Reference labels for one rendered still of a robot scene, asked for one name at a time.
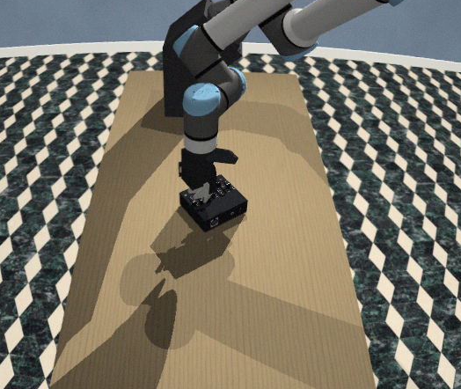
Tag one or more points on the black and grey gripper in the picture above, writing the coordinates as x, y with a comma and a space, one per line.
199, 173

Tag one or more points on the black lighting desk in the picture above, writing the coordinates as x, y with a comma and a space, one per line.
223, 205

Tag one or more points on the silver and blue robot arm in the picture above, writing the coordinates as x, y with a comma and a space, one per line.
292, 34

